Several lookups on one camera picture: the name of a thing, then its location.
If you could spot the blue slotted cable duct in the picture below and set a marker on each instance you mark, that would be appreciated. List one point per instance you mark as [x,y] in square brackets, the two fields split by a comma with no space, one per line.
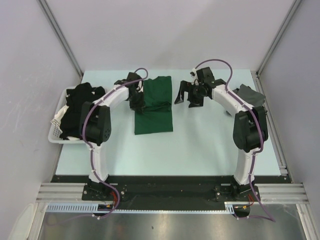
[72,207]

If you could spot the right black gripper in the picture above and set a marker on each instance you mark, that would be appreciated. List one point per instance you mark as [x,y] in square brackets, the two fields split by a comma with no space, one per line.
[186,86]

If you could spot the left aluminium corner post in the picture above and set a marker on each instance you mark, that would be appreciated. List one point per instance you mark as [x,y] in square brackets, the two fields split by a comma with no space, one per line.
[49,15]

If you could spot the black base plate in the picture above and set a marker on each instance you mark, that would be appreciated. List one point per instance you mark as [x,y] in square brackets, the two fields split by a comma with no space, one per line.
[154,204]

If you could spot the right aluminium corner post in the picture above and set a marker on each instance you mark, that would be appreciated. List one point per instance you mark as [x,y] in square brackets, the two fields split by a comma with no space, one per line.
[279,35]

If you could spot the black t shirt in basket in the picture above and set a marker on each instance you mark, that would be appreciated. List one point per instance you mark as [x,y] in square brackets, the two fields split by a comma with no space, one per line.
[83,93]

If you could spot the white plastic basket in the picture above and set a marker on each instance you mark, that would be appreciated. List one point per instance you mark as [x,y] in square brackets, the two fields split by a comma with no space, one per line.
[54,131]

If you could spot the green t shirt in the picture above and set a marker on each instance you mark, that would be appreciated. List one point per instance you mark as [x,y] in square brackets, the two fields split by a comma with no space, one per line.
[156,116]

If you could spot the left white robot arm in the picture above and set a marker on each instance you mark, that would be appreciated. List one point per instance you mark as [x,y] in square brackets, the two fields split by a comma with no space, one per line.
[95,120]

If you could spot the white t shirt in basket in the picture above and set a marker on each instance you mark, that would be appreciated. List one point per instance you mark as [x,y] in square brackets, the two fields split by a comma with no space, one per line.
[57,118]

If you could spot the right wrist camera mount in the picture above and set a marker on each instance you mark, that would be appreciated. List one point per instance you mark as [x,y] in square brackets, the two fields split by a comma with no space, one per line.
[193,73]

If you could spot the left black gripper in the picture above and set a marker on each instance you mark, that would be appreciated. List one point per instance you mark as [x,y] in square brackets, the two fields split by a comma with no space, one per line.
[139,107]

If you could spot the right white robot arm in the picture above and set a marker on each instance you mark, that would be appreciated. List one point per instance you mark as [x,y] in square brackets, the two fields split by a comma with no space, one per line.
[250,130]

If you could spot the aluminium corner post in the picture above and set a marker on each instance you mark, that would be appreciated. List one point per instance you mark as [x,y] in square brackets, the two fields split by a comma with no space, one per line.
[49,15]
[279,35]

